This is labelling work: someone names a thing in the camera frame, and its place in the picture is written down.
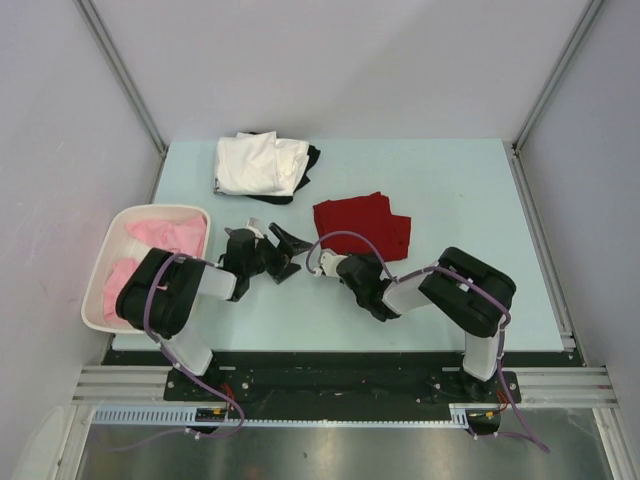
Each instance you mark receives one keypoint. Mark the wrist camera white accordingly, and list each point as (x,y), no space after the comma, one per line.
(254,225)
(328,263)

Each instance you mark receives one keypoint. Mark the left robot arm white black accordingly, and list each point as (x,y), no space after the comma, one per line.
(160,296)

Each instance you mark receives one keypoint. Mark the red t-shirt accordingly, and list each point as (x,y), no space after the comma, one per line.
(369,216)

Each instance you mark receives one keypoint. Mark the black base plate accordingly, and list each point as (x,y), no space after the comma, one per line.
(340,385)

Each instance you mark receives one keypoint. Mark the left aluminium frame post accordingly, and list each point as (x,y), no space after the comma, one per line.
(103,39)

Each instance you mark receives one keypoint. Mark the slotted cable duct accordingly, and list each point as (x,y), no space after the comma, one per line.
(431,417)

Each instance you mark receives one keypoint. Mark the folded white t-shirt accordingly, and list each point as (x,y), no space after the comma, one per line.
(259,164)

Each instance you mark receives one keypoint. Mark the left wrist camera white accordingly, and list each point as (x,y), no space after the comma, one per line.
(254,225)

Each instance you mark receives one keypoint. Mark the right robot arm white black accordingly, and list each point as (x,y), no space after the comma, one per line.
(474,295)

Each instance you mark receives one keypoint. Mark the right aluminium frame post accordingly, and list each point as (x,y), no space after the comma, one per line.
(576,39)

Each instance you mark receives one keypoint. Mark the pink t-shirt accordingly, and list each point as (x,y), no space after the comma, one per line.
(161,238)

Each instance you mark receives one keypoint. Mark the white plastic basin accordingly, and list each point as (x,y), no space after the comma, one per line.
(117,244)

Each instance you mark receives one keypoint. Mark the folded black t-shirt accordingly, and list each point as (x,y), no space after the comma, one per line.
(310,165)

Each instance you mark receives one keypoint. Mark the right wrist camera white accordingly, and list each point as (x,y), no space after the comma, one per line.
(328,263)

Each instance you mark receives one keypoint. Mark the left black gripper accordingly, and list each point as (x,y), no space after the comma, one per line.
(290,244)

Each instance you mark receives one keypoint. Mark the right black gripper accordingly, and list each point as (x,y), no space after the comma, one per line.
(375,263)

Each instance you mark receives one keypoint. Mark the aluminium frame post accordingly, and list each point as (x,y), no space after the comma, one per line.
(103,39)
(576,39)

